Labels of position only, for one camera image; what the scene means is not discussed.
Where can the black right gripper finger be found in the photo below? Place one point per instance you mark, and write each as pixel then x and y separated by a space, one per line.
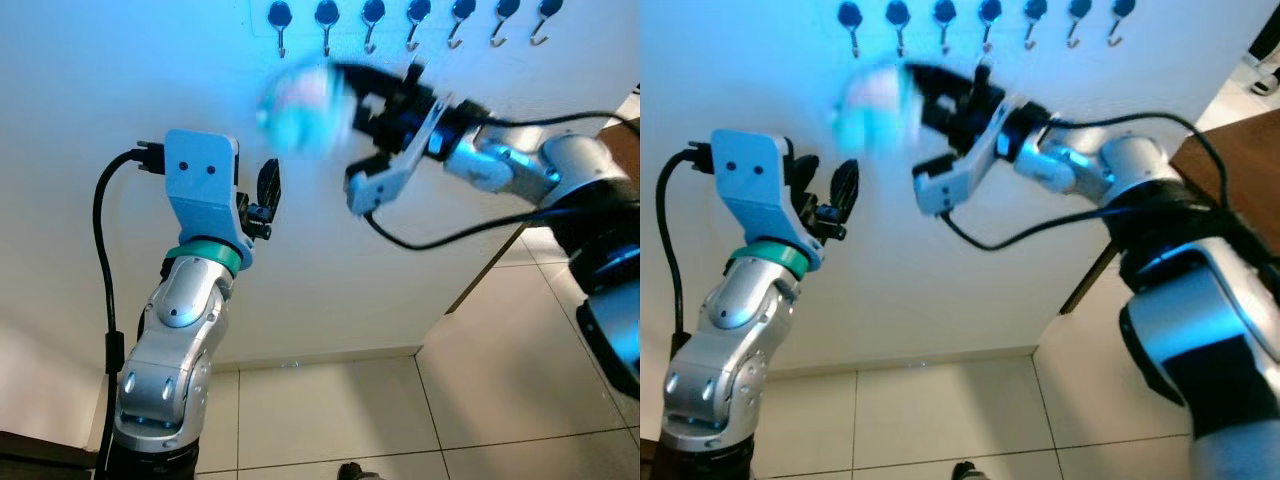
pixel 935 163
pixel 368 161
pixel 365 80
pixel 935 82

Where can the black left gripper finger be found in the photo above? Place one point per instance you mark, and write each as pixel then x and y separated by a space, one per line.
pixel 845 190
pixel 269 185

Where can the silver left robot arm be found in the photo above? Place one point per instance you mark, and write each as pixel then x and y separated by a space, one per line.
pixel 175 350
pixel 735 350

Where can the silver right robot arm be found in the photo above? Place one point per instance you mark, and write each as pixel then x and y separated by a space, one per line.
pixel 570 165
pixel 1130 165

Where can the black robot foot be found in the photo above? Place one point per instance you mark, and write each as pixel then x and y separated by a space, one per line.
pixel 355 472
pixel 967 471

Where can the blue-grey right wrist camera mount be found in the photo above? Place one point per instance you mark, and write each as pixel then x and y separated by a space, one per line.
pixel 975 165
pixel 400 165

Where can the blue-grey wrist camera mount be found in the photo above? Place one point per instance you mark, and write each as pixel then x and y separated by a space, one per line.
pixel 205 190
pixel 760 190
pixel 400 165
pixel 975 165

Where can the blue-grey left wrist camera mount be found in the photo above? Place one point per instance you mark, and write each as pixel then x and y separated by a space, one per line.
pixel 760 190
pixel 205 190

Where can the blue capped metal wall hook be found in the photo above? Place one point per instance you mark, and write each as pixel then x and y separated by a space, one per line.
pixel 373 10
pixel 326 12
pixel 464 8
pixel 1080 8
pixel 850 15
pixel 1036 9
pixel 508 7
pixel 897 12
pixel 551 6
pixel 419 9
pixel 945 11
pixel 1124 7
pixel 280 15
pixel 990 10

